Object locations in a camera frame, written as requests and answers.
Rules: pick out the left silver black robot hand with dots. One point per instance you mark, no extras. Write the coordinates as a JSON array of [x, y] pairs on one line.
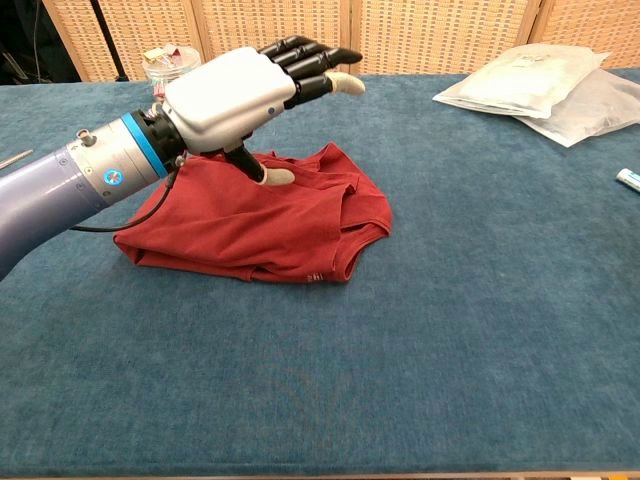
[[230, 95]]

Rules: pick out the white plastic bag package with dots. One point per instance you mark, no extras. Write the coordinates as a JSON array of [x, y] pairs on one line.
[[520, 82]]

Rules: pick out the wicker folding screen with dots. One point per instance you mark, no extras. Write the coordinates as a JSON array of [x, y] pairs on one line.
[[400, 35]]

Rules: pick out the clear jar of binder clips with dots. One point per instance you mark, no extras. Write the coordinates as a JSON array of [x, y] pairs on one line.
[[170, 65]]

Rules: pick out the black tripod stand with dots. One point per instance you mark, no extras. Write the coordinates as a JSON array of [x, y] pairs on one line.
[[107, 35]]

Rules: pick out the white marker pen black cap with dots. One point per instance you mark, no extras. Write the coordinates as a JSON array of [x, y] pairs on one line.
[[630, 179]]

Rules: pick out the red t-shirt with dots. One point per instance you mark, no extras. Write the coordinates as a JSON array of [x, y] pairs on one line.
[[260, 230]]

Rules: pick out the blue carpet table mat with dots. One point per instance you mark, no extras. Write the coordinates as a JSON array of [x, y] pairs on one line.
[[320, 375]]

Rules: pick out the translucent empty plastic bag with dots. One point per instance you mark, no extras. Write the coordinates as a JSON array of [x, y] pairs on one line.
[[590, 112]]

